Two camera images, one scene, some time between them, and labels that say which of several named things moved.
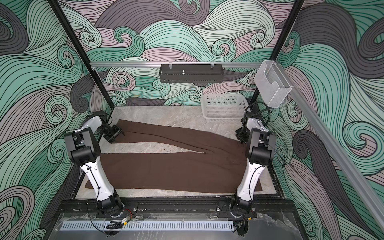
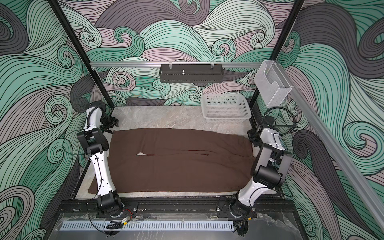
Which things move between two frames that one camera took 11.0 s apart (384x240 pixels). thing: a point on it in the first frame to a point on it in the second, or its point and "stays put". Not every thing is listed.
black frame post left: (83, 54) stays put
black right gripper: (238, 136) to (251, 133)
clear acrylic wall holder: (272, 83) stays put
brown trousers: (219, 167) stays put
